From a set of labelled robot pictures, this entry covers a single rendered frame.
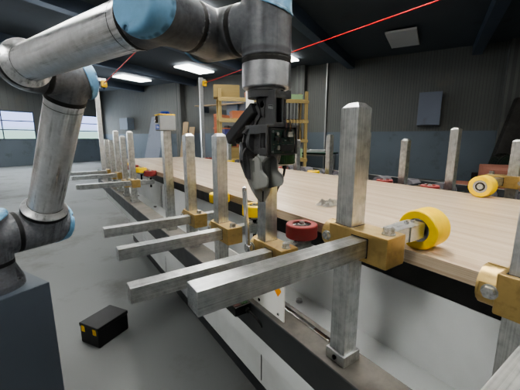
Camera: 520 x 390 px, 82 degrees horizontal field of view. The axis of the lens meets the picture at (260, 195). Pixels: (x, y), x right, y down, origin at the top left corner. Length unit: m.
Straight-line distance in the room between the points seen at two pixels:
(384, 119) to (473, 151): 2.38
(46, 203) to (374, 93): 9.09
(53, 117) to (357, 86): 9.15
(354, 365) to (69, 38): 0.81
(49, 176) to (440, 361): 1.22
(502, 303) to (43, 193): 1.24
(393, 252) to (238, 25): 0.46
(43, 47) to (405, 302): 0.95
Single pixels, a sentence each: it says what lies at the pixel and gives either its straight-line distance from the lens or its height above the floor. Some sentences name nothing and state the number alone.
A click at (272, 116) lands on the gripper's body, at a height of 1.16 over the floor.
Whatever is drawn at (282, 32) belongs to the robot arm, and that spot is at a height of 1.29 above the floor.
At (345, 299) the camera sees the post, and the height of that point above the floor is 0.83.
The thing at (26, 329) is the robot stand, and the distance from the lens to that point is 1.41.
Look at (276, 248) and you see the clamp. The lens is 0.70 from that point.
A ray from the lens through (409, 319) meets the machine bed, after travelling 0.80.
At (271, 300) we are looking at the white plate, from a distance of 0.76.
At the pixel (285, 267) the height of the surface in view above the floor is 0.96.
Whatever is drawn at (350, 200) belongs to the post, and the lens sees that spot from 0.53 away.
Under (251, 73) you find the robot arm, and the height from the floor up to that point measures 1.23.
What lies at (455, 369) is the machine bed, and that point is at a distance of 0.80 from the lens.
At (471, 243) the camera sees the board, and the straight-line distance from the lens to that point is 0.78.
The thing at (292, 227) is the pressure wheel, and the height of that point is 0.91.
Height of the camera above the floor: 1.12
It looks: 11 degrees down
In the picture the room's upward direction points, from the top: straight up
